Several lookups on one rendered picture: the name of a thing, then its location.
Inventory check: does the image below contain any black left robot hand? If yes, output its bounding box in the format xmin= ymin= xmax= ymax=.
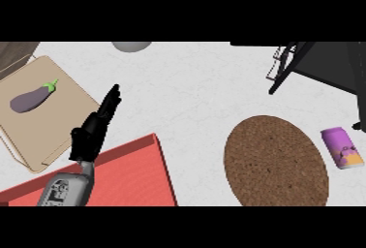
xmin=68 ymin=83 xmax=123 ymax=164

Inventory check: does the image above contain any round brown cork placemat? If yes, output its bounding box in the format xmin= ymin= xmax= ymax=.
xmin=223 ymin=114 xmax=331 ymax=207

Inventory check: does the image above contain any beige cutting board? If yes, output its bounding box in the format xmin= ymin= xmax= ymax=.
xmin=0 ymin=54 xmax=104 ymax=174

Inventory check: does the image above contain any purple eggplant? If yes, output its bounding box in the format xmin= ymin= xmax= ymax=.
xmin=9 ymin=78 xmax=61 ymax=114

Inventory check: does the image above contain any red tray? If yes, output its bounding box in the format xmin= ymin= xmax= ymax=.
xmin=0 ymin=133 xmax=179 ymax=207

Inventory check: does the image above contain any grey round bowl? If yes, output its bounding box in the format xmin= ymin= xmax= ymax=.
xmin=113 ymin=41 xmax=154 ymax=53

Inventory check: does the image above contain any brown wooden object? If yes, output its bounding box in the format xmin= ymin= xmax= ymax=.
xmin=0 ymin=41 xmax=42 ymax=81

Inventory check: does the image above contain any purple drink can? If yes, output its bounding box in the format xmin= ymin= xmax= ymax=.
xmin=319 ymin=126 xmax=366 ymax=170

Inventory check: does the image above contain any black tiered wire shelf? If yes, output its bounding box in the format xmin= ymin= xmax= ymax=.
xmin=231 ymin=41 xmax=366 ymax=134

